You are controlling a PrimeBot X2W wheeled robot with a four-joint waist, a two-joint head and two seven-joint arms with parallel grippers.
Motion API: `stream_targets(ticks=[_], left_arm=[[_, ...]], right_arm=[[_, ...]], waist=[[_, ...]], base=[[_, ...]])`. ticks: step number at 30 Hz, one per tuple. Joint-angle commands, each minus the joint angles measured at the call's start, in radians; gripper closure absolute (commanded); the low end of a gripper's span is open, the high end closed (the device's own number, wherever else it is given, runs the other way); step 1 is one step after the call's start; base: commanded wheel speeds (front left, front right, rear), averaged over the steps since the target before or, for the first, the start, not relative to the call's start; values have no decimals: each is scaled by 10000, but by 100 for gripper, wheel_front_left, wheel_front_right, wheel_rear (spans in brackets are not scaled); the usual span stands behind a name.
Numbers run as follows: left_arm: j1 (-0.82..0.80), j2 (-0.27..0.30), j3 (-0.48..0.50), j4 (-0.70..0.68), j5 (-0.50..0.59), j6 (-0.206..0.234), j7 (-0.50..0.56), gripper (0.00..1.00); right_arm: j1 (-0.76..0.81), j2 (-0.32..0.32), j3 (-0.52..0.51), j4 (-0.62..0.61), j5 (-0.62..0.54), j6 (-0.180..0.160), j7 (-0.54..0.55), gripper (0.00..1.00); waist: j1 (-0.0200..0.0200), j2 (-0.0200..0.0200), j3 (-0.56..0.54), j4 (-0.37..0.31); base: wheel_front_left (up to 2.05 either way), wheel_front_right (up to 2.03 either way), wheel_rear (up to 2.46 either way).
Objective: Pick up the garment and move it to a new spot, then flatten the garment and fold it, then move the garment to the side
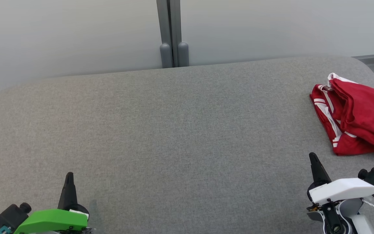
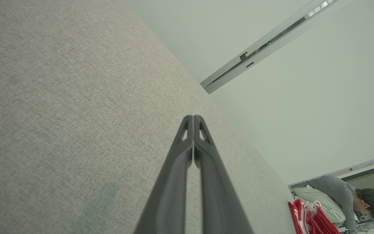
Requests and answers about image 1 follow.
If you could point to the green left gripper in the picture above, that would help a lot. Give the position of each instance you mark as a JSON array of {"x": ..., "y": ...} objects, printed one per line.
[{"x": 54, "y": 221}]

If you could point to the red white lettered jersey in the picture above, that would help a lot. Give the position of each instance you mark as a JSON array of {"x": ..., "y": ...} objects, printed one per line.
[{"x": 328, "y": 120}]

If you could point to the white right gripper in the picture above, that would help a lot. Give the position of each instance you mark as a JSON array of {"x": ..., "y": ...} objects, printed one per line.
[{"x": 342, "y": 190}]

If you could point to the teal left camera connector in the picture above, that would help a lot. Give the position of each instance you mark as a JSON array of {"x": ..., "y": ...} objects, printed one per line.
[{"x": 3, "y": 230}]

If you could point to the red shorts with white stripe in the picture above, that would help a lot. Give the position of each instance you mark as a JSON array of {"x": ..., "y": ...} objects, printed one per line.
[{"x": 368, "y": 113}]

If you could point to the grey partition post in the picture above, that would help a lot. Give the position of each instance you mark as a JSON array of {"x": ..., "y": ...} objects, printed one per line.
[{"x": 174, "y": 32}]

